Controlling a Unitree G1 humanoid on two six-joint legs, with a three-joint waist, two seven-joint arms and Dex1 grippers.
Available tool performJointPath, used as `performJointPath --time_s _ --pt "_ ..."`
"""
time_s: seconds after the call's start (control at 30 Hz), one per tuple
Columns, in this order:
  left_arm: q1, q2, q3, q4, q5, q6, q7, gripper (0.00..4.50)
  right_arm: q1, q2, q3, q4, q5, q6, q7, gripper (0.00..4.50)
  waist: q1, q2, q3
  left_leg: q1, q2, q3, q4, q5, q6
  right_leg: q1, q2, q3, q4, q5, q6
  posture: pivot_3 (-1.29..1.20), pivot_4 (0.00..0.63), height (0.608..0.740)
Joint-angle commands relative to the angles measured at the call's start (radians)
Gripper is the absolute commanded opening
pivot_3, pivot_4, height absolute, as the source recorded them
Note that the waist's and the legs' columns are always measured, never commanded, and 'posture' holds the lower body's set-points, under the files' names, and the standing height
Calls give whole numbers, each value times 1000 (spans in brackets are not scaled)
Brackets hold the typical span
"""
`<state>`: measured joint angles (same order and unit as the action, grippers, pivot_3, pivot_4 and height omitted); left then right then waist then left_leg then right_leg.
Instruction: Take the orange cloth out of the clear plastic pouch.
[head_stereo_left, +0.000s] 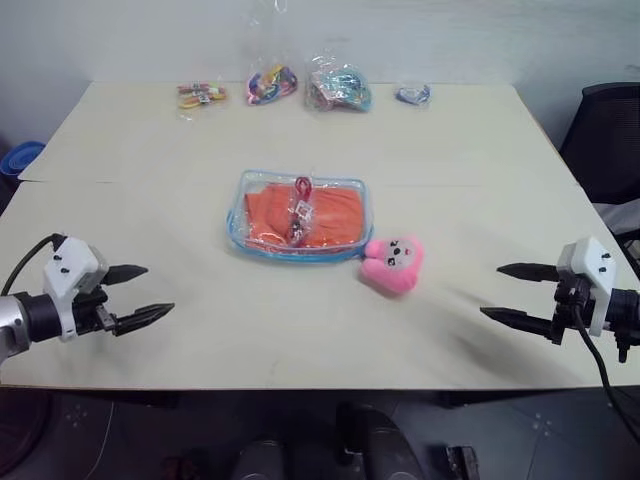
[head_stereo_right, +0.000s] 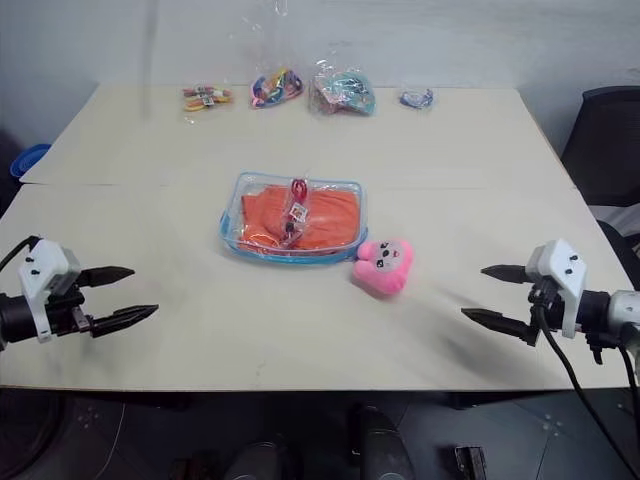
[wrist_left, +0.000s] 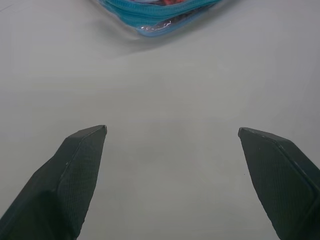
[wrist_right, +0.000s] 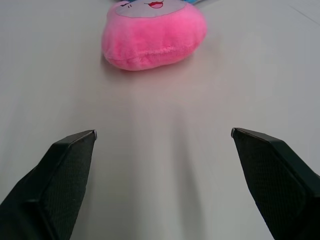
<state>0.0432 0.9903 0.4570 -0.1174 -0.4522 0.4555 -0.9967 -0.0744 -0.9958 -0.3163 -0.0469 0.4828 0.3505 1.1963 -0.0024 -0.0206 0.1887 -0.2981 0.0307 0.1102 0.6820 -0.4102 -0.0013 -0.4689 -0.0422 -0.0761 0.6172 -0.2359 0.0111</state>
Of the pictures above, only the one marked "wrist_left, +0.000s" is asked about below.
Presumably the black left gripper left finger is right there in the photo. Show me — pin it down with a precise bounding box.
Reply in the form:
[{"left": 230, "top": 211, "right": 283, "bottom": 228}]
[{"left": 0, "top": 124, "right": 108, "bottom": 240}]

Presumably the clear pouch with blue zipper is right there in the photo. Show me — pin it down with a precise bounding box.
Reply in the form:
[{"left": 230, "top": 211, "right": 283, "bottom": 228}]
[{"left": 88, "top": 0, "right": 221, "bottom": 38}]

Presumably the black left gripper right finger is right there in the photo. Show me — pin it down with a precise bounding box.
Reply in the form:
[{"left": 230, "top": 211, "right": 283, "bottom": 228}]
[{"left": 237, "top": 126, "right": 320, "bottom": 240}]

